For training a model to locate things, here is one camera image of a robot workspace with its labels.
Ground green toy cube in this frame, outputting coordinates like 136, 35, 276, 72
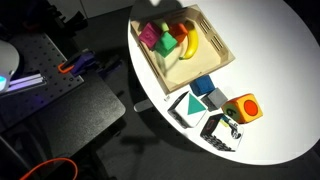
153, 31, 179, 59

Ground orange soft number dice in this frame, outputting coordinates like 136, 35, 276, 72
221, 93, 264, 125

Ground black perforated breadboard plate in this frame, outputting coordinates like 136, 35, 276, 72
0, 31, 86, 134

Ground black white patterned cube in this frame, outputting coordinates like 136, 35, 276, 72
199, 112, 245, 153

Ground orange toy cube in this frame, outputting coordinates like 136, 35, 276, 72
167, 22, 190, 45

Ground yellow-green toy cube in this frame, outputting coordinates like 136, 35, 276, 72
152, 18, 171, 34

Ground purple black clamp orange tip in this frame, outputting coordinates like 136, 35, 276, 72
18, 3, 46, 33

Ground light wooden tray box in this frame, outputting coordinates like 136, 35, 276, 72
129, 3, 236, 95

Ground purple clamp with orange tip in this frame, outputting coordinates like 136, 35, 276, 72
56, 49, 97, 78

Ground orange cable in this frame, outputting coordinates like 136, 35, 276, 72
19, 157, 80, 180

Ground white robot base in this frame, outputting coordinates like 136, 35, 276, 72
0, 39, 21, 95

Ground black platform top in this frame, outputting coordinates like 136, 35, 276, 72
0, 74, 127, 162

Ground black spring clamp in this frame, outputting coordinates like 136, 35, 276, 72
49, 9, 90, 32

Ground yellow banana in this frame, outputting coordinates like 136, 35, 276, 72
178, 20, 200, 61

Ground magenta toy cube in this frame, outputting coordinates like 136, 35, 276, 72
137, 21, 164, 51

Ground aluminium extrusion rail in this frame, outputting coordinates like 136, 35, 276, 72
0, 73, 48, 97

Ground white cube with teal triangle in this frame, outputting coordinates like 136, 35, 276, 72
166, 89, 210, 130

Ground dark spring clamp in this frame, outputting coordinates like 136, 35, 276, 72
95, 54, 123, 76

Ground grey toy cube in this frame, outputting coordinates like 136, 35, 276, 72
200, 87, 230, 113

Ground blue toy cube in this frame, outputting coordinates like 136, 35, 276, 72
189, 74, 216, 98

